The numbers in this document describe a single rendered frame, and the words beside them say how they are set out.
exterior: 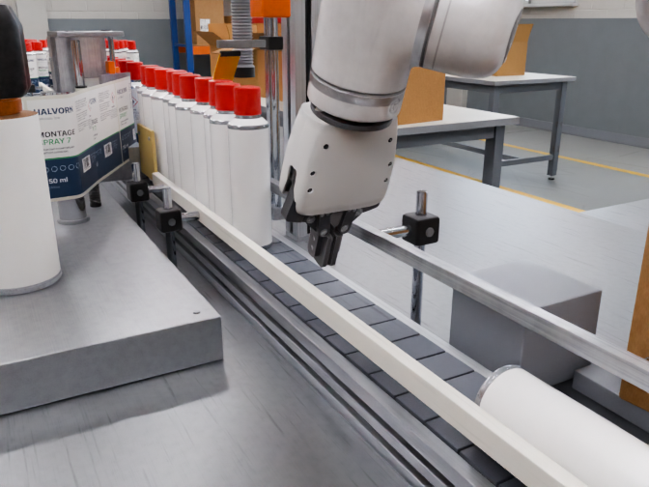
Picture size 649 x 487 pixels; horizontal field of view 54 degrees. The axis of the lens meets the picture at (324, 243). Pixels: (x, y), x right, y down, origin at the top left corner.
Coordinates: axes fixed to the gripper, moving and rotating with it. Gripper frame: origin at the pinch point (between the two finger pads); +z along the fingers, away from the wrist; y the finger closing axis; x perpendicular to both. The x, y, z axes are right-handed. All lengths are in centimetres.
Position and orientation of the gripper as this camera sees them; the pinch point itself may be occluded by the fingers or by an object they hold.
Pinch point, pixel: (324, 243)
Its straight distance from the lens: 66.1
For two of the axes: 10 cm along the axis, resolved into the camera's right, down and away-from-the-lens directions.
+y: -8.8, 1.6, -4.5
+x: 4.5, 5.9, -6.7
